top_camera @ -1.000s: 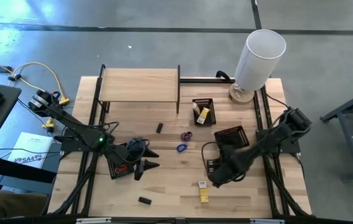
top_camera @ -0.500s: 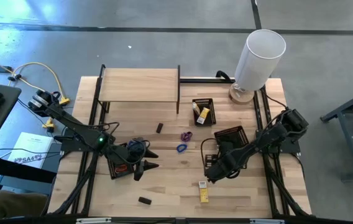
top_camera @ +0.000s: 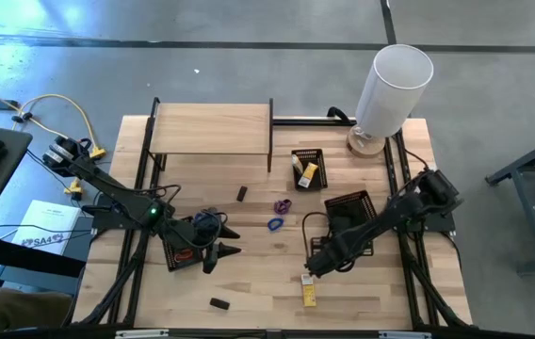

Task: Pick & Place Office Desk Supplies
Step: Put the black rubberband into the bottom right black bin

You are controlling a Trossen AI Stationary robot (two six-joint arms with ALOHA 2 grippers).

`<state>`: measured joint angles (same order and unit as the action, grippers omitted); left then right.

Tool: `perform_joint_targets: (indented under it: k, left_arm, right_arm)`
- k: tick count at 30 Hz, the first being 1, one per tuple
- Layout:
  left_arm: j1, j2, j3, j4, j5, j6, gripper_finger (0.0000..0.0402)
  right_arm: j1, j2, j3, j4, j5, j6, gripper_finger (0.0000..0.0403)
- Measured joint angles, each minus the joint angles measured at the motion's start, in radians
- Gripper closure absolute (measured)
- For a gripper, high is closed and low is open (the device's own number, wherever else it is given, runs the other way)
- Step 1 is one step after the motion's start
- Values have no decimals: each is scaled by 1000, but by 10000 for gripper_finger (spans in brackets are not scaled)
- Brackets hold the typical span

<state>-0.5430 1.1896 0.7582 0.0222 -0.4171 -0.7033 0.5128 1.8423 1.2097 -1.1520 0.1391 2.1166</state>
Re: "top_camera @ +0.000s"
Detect wooden shelf riser black legs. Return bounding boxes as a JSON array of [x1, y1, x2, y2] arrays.
[[147, 97, 275, 173]]

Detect black plastic slotted basket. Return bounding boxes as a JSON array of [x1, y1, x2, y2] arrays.
[[159, 216, 205, 273], [309, 189, 379, 259], [290, 148, 329, 192]]

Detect white printed booklet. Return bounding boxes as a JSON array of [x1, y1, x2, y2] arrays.
[[11, 199, 83, 255]]

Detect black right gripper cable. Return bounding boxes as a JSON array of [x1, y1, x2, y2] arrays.
[[300, 211, 332, 265]]

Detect grey metal cart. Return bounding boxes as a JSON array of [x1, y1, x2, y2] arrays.
[[484, 129, 535, 277]]

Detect black aluminium frame rail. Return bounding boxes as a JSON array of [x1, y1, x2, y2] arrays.
[[271, 117, 358, 127], [72, 327, 474, 339]]

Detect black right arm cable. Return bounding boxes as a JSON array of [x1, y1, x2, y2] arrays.
[[402, 148, 432, 171]]

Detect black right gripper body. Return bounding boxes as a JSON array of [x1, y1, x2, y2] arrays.
[[304, 237, 358, 279]]

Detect black strap handle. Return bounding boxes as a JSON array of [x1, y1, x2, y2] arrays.
[[326, 105, 351, 124]]

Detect white cylindrical lamp shade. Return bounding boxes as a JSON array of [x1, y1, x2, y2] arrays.
[[354, 43, 435, 139]]

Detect black metal beam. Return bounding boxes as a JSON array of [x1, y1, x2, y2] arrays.
[[0, 234, 88, 279]]

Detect black aluminium frame rails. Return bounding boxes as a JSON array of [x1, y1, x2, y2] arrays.
[[382, 131, 474, 331], [72, 96, 170, 326]]

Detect yellow floor cable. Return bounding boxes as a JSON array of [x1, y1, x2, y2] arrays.
[[0, 78, 107, 185]]

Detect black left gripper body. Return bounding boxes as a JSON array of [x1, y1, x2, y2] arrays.
[[161, 209, 226, 250]]

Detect person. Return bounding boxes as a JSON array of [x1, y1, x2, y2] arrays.
[[0, 287, 73, 336]]

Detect black side table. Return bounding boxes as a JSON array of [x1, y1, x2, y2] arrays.
[[0, 121, 34, 246]]

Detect round wooden lamp base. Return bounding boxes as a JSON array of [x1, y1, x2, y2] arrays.
[[346, 124, 387, 159]]

